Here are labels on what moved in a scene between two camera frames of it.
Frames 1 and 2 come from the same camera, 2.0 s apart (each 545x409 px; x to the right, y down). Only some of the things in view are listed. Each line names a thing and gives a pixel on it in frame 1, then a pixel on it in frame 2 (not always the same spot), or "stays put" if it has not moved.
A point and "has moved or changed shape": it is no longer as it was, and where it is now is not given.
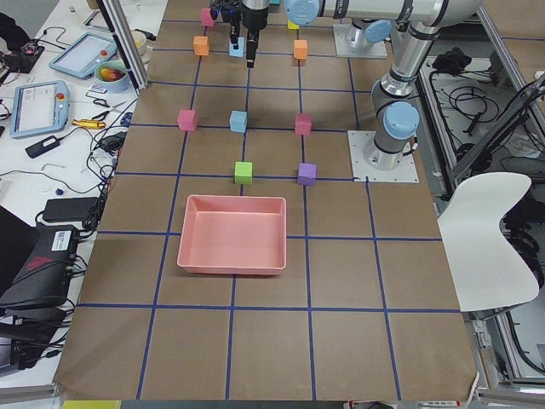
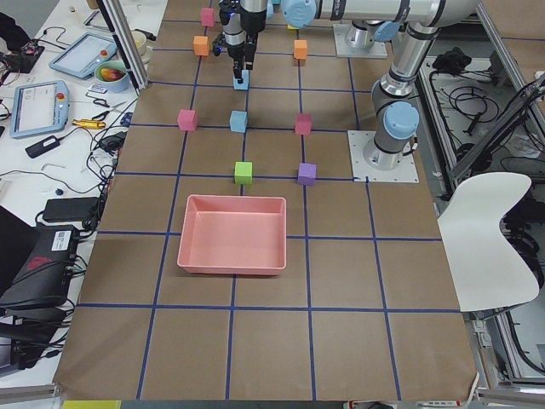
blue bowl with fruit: x=112 y=77 stays put
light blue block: x=238 y=121 stays put
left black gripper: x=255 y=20 stays put
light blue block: x=238 y=52 has moved or changed shape
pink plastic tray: x=233 y=234 stays put
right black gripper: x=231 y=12 -> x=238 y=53
